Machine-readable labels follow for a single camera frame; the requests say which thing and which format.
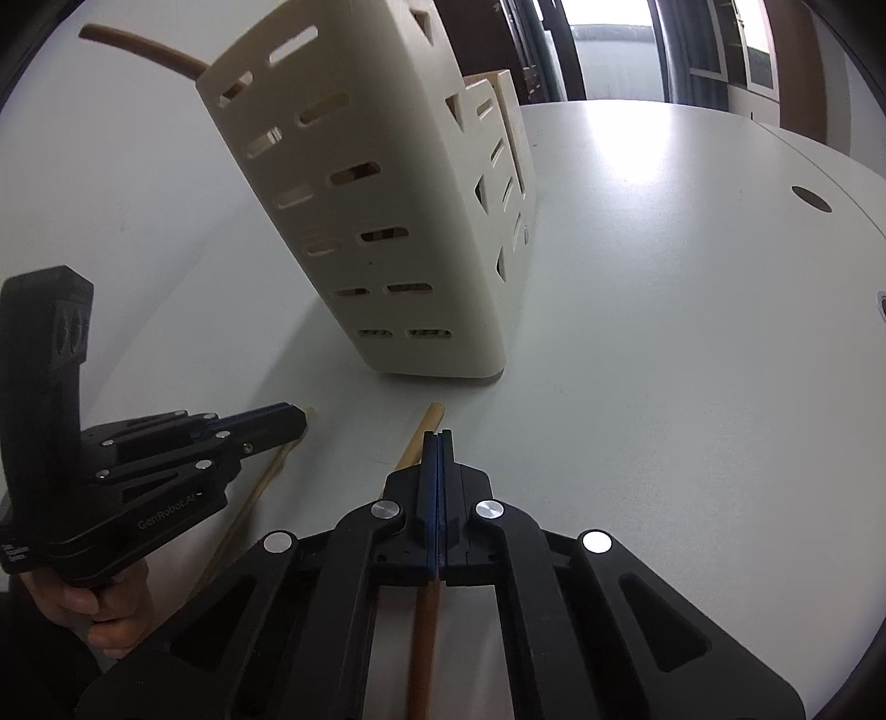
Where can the reddish brown chopstick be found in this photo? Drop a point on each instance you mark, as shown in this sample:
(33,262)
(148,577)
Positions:
(416,481)

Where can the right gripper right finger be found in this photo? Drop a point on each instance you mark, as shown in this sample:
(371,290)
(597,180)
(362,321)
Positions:
(589,631)

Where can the glass balcony door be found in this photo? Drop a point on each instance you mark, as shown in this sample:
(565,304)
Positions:
(616,48)

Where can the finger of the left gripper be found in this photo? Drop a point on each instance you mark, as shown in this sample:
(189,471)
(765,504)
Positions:
(107,446)
(229,438)

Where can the light wooden chopstick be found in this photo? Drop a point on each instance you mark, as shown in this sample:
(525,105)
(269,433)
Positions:
(147,49)

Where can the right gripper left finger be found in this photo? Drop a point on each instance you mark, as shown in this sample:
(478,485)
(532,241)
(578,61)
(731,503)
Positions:
(285,632)

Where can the cream plastic utensil holder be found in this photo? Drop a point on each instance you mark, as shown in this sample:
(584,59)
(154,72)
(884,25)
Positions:
(404,188)

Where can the left hand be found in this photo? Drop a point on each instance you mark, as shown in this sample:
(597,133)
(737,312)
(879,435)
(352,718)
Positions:
(120,616)

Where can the dark blue curtain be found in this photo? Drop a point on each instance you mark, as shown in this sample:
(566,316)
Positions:
(693,53)

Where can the dark brown wardrobe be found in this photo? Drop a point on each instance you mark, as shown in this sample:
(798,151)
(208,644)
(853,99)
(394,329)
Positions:
(490,35)

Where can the brown glass-door cabinet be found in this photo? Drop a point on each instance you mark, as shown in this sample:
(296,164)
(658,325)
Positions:
(773,68)

